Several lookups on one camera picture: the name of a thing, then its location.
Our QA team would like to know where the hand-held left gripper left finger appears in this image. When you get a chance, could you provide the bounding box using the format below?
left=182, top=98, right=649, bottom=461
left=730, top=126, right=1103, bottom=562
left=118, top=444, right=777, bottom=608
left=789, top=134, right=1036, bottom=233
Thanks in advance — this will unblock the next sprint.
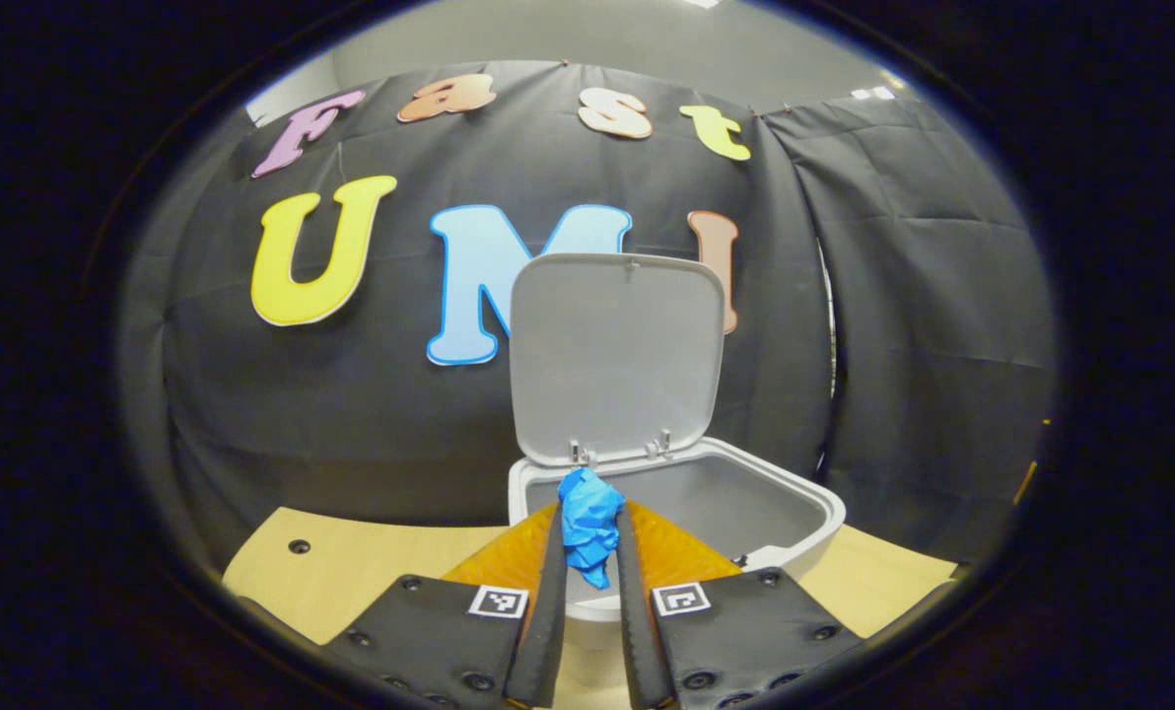
left=321, top=498, right=569, bottom=710

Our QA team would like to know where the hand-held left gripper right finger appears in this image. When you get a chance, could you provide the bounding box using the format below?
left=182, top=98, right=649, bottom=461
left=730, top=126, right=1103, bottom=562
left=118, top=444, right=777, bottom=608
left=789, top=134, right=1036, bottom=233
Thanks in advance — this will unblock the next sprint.
left=615, top=498, right=864, bottom=710

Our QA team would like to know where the blue paper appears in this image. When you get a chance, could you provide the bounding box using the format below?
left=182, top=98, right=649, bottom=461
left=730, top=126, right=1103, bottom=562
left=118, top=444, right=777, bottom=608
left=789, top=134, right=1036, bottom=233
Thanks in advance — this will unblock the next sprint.
left=558, top=466, right=628, bottom=591

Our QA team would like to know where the white desktop garbage bin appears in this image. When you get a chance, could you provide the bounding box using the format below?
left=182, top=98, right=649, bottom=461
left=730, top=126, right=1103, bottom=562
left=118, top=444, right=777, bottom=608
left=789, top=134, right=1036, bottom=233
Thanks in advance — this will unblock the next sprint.
left=506, top=252, right=847, bottom=652

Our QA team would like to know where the wooden desktop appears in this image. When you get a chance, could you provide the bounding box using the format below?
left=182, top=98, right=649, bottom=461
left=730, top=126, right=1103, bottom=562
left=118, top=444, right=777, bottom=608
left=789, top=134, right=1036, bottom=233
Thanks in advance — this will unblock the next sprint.
left=221, top=506, right=961, bottom=710

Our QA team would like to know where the black backdrop cloth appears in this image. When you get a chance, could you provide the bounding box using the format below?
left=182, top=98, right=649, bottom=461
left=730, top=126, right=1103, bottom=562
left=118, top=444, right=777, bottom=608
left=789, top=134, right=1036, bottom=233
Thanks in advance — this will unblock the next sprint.
left=119, top=59, right=1057, bottom=573

